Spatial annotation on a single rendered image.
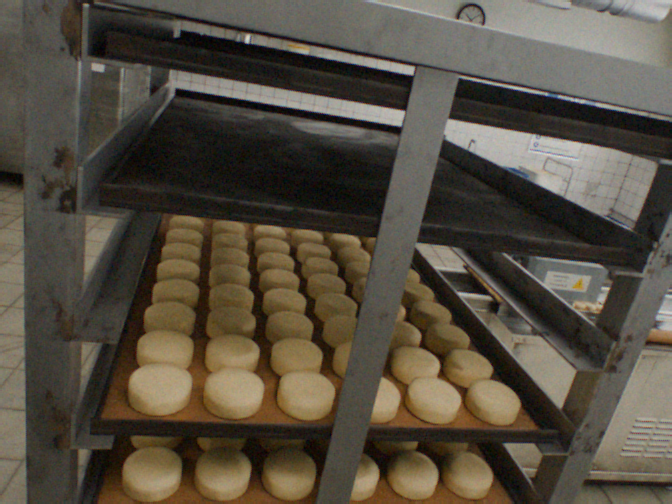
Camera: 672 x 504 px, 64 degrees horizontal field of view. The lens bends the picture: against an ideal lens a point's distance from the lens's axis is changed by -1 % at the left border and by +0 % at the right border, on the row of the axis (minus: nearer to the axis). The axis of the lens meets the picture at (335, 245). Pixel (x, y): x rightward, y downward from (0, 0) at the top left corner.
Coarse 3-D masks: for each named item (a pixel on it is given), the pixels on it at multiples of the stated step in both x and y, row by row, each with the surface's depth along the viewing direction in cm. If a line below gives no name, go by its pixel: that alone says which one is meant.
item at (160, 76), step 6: (168, 18) 84; (174, 18) 84; (156, 72) 86; (162, 72) 87; (168, 72) 87; (150, 78) 87; (156, 78) 87; (162, 78) 87; (168, 78) 87; (150, 84) 87; (156, 84) 87; (162, 84) 87; (150, 90) 87; (156, 90) 87; (150, 96) 88
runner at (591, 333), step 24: (480, 264) 66; (504, 264) 62; (504, 288) 60; (528, 288) 57; (528, 312) 55; (552, 312) 53; (576, 312) 50; (552, 336) 50; (576, 336) 49; (600, 336) 46; (576, 360) 47; (600, 360) 46
